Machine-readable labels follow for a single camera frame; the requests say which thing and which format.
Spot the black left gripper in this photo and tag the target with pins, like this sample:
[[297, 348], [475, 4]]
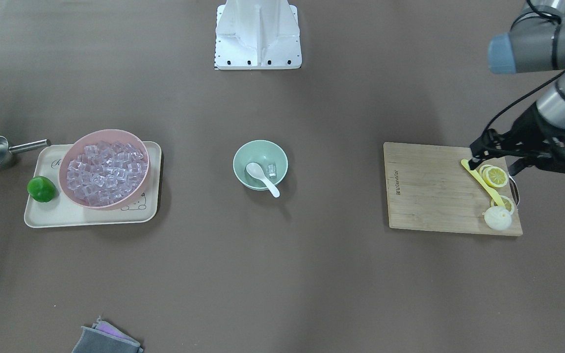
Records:
[[532, 128]]

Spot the clear ice cube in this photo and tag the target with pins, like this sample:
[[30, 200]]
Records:
[[272, 170]]

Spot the white ceramic spoon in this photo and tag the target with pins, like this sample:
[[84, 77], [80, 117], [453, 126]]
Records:
[[256, 171]]

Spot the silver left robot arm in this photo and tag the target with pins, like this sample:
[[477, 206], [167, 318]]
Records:
[[535, 43]]

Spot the mint green bowl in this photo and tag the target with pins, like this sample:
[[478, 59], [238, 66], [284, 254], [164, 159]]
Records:
[[264, 153]]

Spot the pink bowl of ice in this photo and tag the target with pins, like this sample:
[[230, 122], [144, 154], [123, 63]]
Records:
[[105, 170]]

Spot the stacked lemon slice top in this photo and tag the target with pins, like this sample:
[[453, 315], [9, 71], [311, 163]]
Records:
[[493, 176]]

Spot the lemon slice near bun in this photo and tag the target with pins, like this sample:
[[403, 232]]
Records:
[[507, 203]]

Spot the yellow plastic knife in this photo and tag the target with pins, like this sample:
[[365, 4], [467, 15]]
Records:
[[490, 191]]

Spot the wooden cutting board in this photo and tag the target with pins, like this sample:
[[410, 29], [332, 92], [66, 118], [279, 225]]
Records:
[[429, 189]]

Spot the cream plastic tray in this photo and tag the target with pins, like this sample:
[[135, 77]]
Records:
[[62, 212]]

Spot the grey folded cloth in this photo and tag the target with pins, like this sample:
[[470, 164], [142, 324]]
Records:
[[104, 337]]

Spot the green lime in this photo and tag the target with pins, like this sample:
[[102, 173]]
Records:
[[41, 189]]

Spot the metal cutting board handle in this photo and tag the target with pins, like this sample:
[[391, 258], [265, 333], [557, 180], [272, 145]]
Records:
[[514, 190]]

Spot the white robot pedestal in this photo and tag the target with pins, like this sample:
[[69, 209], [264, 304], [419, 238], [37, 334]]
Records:
[[257, 35]]

